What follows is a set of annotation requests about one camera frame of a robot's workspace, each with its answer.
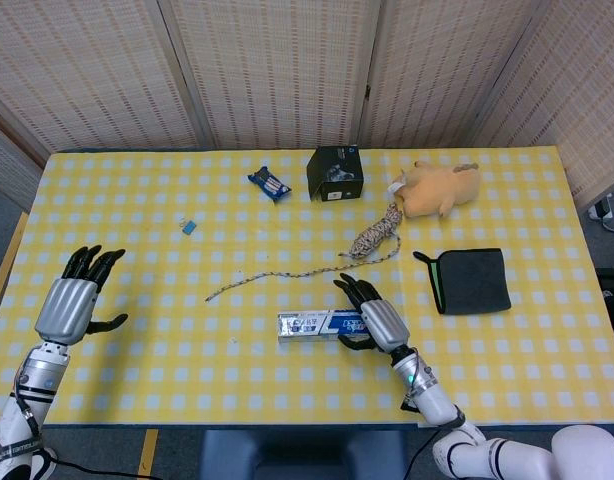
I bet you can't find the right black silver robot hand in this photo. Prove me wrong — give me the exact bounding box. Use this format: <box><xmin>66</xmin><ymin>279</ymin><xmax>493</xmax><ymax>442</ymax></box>
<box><xmin>332</xmin><ymin>272</ymin><xmax>412</xmax><ymax>354</ymax></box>

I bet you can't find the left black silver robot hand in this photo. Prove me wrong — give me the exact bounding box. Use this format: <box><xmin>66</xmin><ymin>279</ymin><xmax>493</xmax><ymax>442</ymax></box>
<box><xmin>34</xmin><ymin>244</ymin><xmax>130</xmax><ymax>346</ymax></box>

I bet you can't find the blue white toothpaste box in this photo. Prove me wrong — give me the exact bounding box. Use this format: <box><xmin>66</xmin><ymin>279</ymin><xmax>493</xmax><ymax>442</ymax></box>
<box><xmin>277</xmin><ymin>308</ymin><xmax>368</xmax><ymax>345</ymax></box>

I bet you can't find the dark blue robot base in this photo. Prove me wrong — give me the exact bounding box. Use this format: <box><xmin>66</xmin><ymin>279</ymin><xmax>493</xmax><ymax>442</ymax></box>
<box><xmin>199</xmin><ymin>428</ymin><xmax>408</xmax><ymax>480</ymax></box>

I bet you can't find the black cardboard box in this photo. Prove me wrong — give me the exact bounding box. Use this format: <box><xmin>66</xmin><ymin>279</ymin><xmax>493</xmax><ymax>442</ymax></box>
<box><xmin>306</xmin><ymin>145</ymin><xmax>364</xmax><ymax>203</ymax></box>

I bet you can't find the dark grey cloth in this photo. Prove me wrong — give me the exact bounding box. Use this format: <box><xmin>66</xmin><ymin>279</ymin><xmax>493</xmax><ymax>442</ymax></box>
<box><xmin>412</xmin><ymin>247</ymin><xmax>513</xmax><ymax>316</ymax></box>

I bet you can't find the yellow plush toy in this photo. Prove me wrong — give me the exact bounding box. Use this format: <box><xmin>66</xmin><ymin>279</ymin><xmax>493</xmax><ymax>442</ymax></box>
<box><xmin>388</xmin><ymin>159</ymin><xmax>482</xmax><ymax>219</ymax></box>

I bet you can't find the woven folding screen panel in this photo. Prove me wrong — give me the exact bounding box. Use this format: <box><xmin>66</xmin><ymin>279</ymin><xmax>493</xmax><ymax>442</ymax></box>
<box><xmin>469</xmin><ymin>0</ymin><xmax>614</xmax><ymax>211</ymax></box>
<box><xmin>359</xmin><ymin>0</ymin><xmax>556</xmax><ymax>149</ymax></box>
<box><xmin>0</xmin><ymin>0</ymin><xmax>208</xmax><ymax>154</ymax></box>
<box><xmin>0</xmin><ymin>102</ymin><xmax>44</xmax><ymax>214</ymax></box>
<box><xmin>156</xmin><ymin>0</ymin><xmax>388</xmax><ymax>150</ymax></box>

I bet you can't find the yellow white checked tablecloth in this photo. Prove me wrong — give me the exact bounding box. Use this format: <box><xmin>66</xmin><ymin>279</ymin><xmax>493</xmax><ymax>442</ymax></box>
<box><xmin>0</xmin><ymin>146</ymin><xmax>614</xmax><ymax>429</ymax></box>

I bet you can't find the blue snack packet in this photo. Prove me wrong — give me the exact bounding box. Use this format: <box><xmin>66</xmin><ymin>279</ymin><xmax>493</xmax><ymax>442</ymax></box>
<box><xmin>247</xmin><ymin>165</ymin><xmax>293</xmax><ymax>203</ymax></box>

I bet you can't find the white power strip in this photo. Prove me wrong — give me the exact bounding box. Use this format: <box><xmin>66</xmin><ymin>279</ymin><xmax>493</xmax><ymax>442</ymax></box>
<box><xmin>588</xmin><ymin>193</ymin><xmax>614</xmax><ymax>221</ymax></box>

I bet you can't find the speckled braided rope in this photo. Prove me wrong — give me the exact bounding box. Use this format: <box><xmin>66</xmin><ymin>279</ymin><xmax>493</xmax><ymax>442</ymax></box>
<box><xmin>204</xmin><ymin>202</ymin><xmax>403</xmax><ymax>303</ymax></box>

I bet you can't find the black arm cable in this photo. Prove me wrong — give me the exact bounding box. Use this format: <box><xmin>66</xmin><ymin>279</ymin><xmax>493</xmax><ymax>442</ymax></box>
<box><xmin>14</xmin><ymin>369</ymin><xmax>153</xmax><ymax>480</ymax></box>
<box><xmin>401</xmin><ymin>417</ymin><xmax>463</xmax><ymax>479</ymax></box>

